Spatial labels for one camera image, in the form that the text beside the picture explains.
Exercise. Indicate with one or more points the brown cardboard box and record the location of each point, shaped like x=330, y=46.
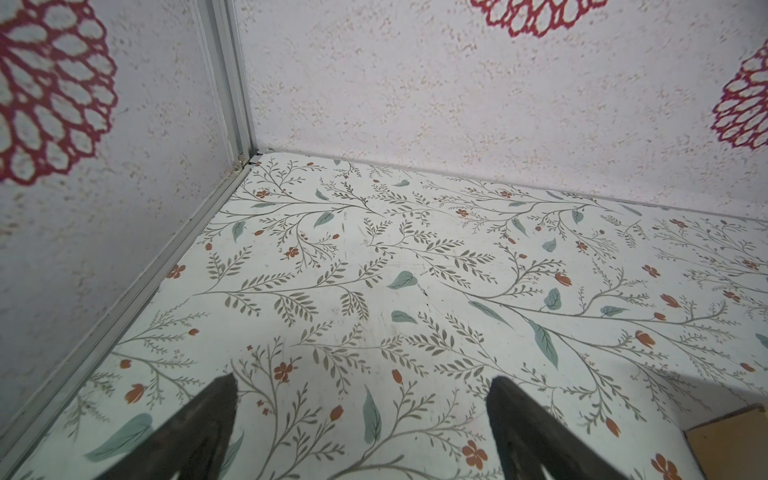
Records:
x=733, y=446

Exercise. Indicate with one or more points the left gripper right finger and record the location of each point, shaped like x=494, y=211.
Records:
x=532, y=444

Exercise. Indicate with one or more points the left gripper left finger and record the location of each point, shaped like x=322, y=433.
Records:
x=192, y=444

